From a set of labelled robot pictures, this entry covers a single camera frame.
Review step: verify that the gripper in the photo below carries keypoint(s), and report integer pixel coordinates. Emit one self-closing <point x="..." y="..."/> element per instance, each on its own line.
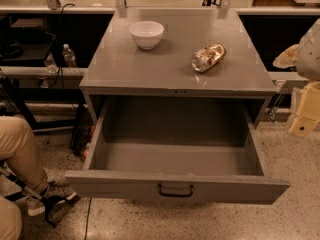
<point x="309" y="55"/>

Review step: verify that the grey top drawer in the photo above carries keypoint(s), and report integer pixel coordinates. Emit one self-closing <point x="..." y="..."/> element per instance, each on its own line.
<point x="211" y="144"/>

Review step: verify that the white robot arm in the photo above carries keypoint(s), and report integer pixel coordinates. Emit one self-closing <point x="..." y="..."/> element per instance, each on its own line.
<point x="305" y="57"/>

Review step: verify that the grey metal drawer cabinet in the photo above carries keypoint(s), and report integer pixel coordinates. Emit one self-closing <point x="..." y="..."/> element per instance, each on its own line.
<point x="119" y="67"/>

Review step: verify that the white ceramic bowl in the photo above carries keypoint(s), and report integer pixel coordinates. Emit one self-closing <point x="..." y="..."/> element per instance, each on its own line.
<point x="146" y="34"/>

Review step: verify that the clear plastic water bottle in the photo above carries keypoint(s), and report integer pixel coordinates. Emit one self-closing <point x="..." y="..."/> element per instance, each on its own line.
<point x="69" y="56"/>

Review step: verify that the small clear plastic bottle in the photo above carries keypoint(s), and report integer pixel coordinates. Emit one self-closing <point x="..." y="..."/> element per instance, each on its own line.
<point x="51" y="64"/>

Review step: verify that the grey white sneaker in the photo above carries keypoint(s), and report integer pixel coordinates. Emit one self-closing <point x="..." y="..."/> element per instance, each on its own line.
<point x="61" y="190"/>

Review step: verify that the black side table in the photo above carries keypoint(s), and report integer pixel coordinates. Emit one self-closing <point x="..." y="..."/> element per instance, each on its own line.
<point x="25" y="45"/>

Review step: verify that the person's leg in khaki trousers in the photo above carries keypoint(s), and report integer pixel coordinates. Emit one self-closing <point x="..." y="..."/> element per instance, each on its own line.
<point x="18" y="148"/>

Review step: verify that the black top drawer handle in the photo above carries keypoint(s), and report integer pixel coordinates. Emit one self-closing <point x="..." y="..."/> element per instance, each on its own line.
<point x="175" y="192"/>

